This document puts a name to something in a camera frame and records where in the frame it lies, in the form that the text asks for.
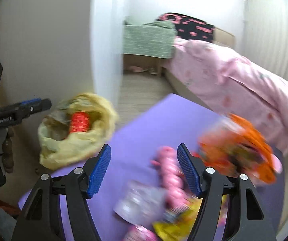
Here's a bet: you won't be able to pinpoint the red paper cup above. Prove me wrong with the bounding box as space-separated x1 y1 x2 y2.
69 111 90 133

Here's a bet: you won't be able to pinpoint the yellow gold snack wrapper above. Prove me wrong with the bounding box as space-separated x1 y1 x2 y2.
153 197 203 240

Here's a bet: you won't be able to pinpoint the wooden bedside table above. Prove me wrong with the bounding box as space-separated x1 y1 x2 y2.
123 54 165 76

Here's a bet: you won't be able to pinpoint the pink floral bed duvet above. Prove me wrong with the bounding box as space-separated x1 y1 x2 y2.
165 38 288 153

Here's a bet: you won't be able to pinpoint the pink slippers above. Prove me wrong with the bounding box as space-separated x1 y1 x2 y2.
127 65 148 73

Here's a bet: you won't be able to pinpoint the purple table mat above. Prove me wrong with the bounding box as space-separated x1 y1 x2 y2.
18 93 285 241

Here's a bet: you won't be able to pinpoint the green checked cloth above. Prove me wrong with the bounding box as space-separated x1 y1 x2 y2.
123 21 177 59

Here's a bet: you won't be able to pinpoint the black hello kitty pillow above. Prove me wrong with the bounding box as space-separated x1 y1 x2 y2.
156 12 215 43

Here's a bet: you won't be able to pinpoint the pink cylindrical cup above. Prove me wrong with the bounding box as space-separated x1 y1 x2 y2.
271 154 283 174

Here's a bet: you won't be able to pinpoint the beige bed headboard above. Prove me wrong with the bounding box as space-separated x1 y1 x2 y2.
213 27 235 49

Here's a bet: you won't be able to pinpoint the pink caterpillar toy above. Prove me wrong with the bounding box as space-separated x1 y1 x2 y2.
151 146 189 210

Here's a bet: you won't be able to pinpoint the clear plastic blister package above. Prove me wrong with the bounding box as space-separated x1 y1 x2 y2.
113 181 166 226

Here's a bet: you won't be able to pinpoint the orange snack bag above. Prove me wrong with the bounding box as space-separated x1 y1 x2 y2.
193 114 277 184

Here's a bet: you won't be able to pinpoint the yellow trash bag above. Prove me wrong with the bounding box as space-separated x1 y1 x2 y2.
38 93 118 170

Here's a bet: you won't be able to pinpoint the beige pleated curtain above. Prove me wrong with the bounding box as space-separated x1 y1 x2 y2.
243 0 288 81

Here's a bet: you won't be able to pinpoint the pink round-head lollipop package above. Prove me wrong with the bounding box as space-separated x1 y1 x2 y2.
122 225 158 241

